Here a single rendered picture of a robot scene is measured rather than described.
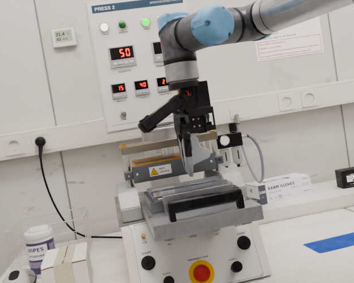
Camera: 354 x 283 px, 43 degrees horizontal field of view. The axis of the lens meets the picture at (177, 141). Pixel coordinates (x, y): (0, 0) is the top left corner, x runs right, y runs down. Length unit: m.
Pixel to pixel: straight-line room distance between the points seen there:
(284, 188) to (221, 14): 0.97
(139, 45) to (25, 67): 0.59
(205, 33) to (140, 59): 0.57
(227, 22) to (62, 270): 0.75
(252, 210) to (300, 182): 0.89
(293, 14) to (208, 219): 0.43
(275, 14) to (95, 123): 1.03
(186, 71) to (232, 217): 0.33
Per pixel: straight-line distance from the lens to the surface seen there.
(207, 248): 1.12
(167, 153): 1.29
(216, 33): 0.89
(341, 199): 1.72
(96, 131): 1.78
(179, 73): 0.98
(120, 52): 1.44
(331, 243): 1.35
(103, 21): 1.46
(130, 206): 1.12
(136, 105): 1.43
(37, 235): 1.44
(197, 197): 0.87
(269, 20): 0.94
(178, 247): 1.12
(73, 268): 1.24
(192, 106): 1.00
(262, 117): 1.92
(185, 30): 0.94
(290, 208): 1.65
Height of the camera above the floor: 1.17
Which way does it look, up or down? 3 degrees down
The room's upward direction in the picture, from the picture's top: 9 degrees counter-clockwise
